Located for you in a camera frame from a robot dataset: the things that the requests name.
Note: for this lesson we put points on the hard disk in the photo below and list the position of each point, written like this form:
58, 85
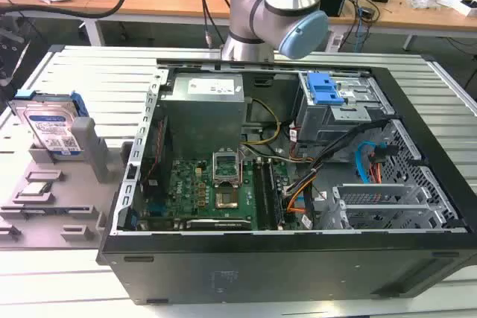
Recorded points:
48, 124

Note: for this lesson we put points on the metal disk bay cage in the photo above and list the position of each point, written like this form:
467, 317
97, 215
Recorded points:
328, 124

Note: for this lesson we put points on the blue disk bay latch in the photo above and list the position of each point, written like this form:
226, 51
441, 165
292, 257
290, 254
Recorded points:
322, 91

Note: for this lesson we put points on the thin locking lever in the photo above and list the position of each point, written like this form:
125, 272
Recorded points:
242, 173

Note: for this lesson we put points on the grey power supply unit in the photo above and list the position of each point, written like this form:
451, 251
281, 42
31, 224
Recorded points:
201, 109

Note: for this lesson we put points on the CPU socket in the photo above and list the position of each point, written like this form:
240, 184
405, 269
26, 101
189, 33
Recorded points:
226, 199

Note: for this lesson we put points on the RAM stick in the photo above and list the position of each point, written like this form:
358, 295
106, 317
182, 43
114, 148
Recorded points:
275, 199

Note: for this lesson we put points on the green motherboard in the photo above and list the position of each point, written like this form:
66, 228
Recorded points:
186, 191

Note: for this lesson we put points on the black case fan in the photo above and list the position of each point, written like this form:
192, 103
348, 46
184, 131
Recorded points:
156, 161

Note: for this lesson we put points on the black graphics card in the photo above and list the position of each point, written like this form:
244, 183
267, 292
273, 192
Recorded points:
220, 224

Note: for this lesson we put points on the black PC case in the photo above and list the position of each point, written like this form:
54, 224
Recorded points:
261, 269

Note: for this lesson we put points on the small white device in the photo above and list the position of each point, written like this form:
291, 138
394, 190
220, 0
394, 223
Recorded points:
336, 42

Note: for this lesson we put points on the metal expansion slot cage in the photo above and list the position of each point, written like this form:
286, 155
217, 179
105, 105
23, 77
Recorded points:
372, 217

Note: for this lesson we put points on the wooden desk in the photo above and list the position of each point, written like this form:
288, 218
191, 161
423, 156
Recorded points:
149, 1

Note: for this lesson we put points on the grey parts rack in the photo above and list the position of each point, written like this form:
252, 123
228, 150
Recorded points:
74, 191

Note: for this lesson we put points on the black power adapter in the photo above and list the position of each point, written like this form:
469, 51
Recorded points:
368, 12

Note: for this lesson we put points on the silver CPU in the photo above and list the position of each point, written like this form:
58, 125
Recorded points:
35, 188

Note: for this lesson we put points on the black and white box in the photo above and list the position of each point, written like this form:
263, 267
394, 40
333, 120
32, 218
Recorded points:
466, 5

